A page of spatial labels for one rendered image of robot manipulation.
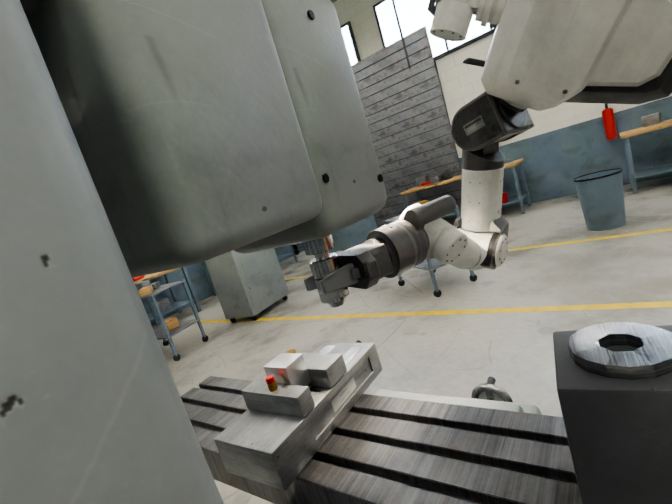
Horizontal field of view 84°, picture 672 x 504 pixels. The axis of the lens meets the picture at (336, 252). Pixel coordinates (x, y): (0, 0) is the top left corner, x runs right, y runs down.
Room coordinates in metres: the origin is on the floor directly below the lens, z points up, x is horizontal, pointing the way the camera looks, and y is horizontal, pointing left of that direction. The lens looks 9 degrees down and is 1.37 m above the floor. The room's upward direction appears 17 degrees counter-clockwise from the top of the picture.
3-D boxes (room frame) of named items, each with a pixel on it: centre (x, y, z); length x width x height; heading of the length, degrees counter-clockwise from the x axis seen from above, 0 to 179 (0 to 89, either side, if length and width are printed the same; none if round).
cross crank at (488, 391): (0.97, -0.29, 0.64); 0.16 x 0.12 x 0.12; 142
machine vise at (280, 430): (0.71, 0.14, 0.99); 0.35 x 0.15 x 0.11; 143
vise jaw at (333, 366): (0.73, 0.12, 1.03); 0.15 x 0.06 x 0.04; 53
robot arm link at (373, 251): (0.62, -0.06, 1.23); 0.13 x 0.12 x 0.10; 29
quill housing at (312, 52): (0.57, 0.03, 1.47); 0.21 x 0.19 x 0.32; 52
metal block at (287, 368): (0.68, 0.16, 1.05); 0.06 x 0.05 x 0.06; 53
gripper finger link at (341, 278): (0.55, 0.01, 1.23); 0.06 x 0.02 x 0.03; 119
